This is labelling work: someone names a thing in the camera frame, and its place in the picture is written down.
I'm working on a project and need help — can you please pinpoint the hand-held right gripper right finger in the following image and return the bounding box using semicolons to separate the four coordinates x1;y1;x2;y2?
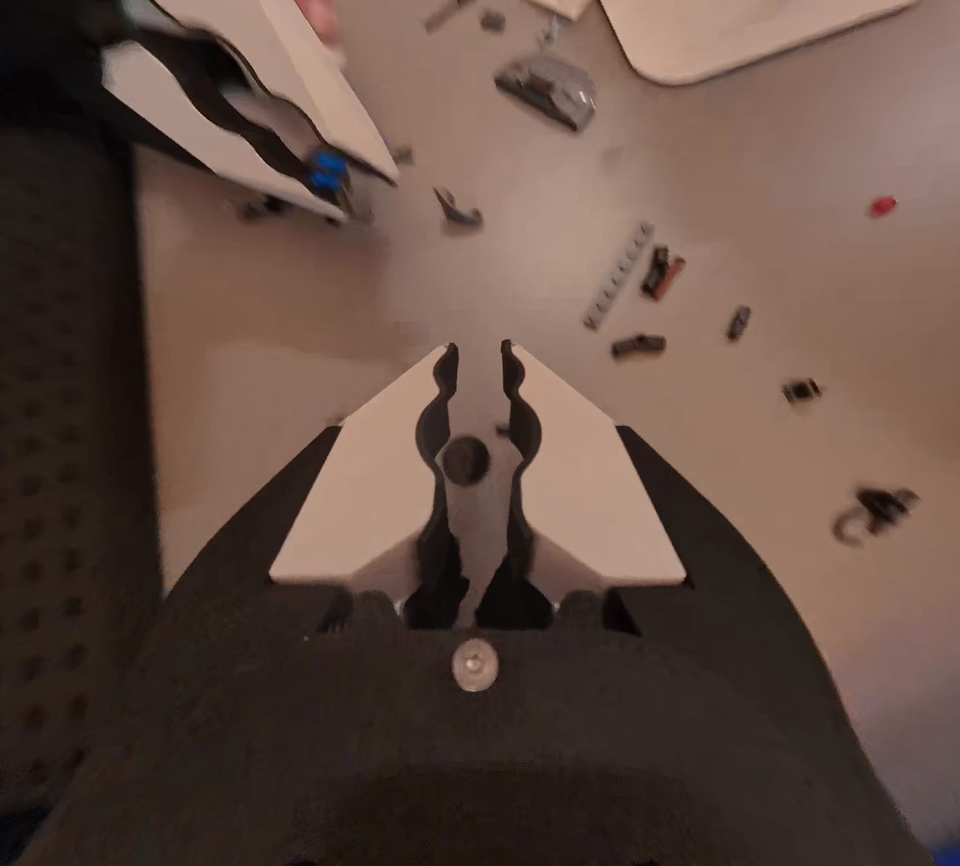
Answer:
499;339;689;608

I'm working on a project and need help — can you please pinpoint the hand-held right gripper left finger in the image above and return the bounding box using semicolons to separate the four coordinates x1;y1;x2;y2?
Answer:
267;343;460;612

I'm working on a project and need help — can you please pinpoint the black lego wheel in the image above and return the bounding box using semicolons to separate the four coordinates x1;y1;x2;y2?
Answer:
441;435;491;484

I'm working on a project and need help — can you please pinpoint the long grey lego plate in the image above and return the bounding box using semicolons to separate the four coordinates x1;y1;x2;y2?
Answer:
582;221;656;331

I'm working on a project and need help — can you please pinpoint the black and brown lego piece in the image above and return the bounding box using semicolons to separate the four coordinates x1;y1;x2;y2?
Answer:
639;245;688;303

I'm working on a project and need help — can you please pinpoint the black lego axle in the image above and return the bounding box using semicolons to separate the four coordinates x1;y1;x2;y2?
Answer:
423;0;478;33

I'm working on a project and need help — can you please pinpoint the grey lego arch piece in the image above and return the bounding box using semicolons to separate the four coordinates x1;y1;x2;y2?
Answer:
432;186;484;237

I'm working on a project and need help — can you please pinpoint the grey curved lego assembly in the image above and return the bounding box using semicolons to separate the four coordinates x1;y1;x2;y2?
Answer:
492;51;600;132

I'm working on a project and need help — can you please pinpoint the black perforated office chair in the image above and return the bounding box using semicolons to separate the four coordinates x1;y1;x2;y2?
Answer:
0;123;165;866

